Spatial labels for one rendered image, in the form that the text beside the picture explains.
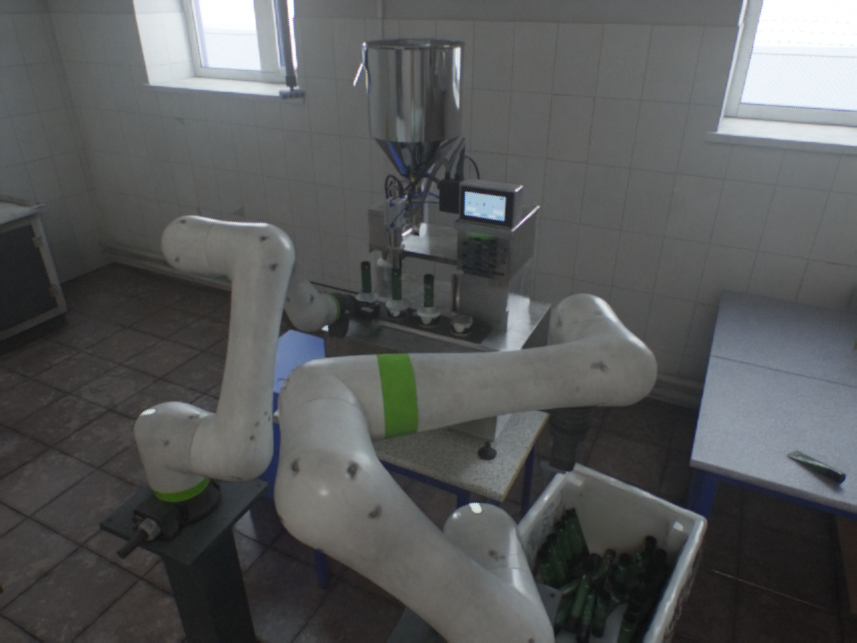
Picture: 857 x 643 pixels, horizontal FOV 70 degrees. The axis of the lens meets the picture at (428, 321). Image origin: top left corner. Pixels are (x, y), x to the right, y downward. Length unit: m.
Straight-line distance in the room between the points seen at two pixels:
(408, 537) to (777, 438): 1.57
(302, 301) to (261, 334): 0.43
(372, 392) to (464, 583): 0.27
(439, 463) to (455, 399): 0.98
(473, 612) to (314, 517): 0.28
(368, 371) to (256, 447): 0.52
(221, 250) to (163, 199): 3.58
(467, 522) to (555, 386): 0.31
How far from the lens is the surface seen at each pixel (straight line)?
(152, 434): 1.36
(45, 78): 5.20
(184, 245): 1.33
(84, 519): 3.03
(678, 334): 3.33
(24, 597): 2.84
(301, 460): 0.69
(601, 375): 0.88
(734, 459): 2.01
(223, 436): 1.29
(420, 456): 1.81
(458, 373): 0.82
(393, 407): 0.80
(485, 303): 1.84
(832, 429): 2.28
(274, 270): 1.25
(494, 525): 1.06
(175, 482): 1.42
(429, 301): 1.84
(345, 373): 0.81
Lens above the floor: 1.94
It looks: 28 degrees down
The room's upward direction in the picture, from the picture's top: straight up
